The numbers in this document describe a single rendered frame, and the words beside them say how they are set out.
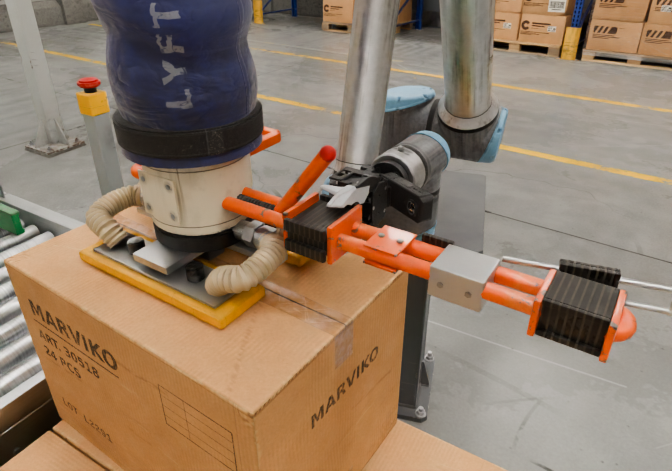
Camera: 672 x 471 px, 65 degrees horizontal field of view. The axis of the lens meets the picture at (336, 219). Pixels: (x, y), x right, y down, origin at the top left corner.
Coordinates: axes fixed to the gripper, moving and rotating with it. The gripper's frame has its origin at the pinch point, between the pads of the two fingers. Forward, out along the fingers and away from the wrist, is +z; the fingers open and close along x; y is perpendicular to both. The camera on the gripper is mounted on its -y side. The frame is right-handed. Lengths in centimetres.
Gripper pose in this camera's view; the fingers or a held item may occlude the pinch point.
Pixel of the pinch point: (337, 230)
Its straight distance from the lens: 75.4
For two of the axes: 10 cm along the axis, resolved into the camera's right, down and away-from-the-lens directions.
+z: -5.5, 4.0, -7.3
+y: -8.4, -2.6, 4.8
